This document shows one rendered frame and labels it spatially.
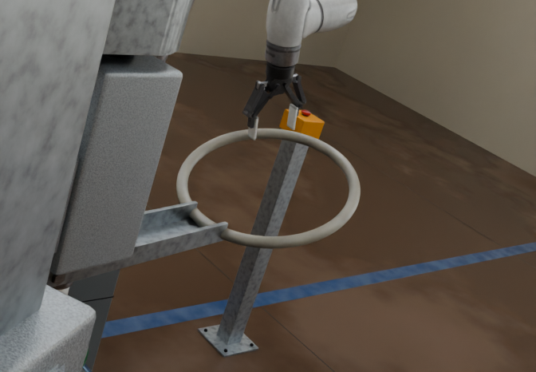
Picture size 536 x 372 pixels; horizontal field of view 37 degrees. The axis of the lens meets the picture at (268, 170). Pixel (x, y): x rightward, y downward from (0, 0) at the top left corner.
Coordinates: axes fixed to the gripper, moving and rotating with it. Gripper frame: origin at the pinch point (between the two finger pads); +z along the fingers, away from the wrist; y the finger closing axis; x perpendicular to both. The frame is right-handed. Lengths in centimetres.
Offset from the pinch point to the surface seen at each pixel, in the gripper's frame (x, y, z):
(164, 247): 24, 48, 7
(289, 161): -55, -59, 56
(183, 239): 23.1, 42.4, 7.8
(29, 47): 106, 112, -85
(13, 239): 105, 113, -70
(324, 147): 7.7, -13.5, 5.0
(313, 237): 34.6, 12.1, 10.2
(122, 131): 33, 65, -31
